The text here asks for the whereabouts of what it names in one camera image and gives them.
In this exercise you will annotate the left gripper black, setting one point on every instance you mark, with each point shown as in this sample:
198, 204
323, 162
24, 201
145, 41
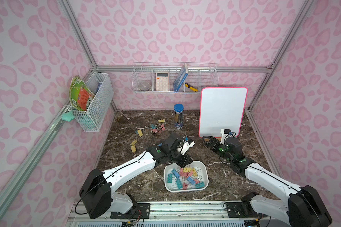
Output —
179, 154

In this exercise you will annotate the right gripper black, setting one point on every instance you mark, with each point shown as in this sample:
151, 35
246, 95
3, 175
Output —
213, 142

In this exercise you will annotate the blue binder clip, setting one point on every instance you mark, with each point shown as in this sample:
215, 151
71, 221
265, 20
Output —
191, 180
176, 174

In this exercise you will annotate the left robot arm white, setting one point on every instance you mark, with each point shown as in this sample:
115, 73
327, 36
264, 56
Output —
99, 191

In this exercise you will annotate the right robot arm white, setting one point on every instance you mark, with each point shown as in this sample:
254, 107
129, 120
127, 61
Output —
296, 206

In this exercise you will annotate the white storage tray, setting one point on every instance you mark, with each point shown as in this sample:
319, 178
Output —
196, 170

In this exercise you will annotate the yellow binder clip bottom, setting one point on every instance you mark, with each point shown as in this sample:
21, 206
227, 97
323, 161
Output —
133, 148

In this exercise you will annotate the yellow binder clip upright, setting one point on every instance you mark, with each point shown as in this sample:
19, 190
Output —
140, 133

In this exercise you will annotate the pink framed whiteboard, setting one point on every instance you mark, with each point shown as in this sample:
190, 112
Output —
221, 108

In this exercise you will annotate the blue lid pencil canister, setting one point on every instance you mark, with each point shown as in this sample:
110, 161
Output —
178, 110

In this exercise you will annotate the yellow utility knife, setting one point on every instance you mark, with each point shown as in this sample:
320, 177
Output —
191, 87

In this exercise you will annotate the blue book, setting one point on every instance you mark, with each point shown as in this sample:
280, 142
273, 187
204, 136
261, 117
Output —
181, 77

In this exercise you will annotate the white calculator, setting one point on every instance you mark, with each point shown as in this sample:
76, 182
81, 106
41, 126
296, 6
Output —
162, 81

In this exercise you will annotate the green red snack bag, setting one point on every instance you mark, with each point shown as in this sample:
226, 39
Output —
80, 96

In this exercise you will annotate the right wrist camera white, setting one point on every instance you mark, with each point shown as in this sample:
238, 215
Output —
225, 133

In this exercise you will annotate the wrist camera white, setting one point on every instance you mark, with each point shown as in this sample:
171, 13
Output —
225, 133
187, 144

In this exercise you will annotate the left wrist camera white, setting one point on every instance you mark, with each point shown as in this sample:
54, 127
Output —
187, 144

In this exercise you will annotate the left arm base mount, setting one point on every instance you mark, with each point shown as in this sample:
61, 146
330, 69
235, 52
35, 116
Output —
139, 210

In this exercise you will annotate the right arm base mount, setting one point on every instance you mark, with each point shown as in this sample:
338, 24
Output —
241, 209

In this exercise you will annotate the wire shelf on back wall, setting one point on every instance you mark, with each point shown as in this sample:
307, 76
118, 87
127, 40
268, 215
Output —
200, 76

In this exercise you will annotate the white mesh wall basket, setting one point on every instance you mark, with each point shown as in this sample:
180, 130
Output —
92, 119

